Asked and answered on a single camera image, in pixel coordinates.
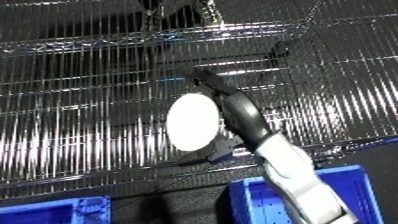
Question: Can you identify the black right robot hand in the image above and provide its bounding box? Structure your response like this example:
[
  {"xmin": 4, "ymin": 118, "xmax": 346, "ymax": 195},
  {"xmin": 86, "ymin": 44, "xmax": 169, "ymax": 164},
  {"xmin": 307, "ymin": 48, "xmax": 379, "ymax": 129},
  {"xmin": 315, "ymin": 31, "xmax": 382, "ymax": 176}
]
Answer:
[{"xmin": 177, "ymin": 66, "xmax": 278, "ymax": 164}]

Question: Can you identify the white paper cup green band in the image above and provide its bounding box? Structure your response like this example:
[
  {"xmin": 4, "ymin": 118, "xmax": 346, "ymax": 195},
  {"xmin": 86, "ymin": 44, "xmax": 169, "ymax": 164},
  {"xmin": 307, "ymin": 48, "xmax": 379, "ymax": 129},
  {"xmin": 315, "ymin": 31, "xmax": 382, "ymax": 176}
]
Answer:
[{"xmin": 165, "ymin": 93, "xmax": 223, "ymax": 152}]

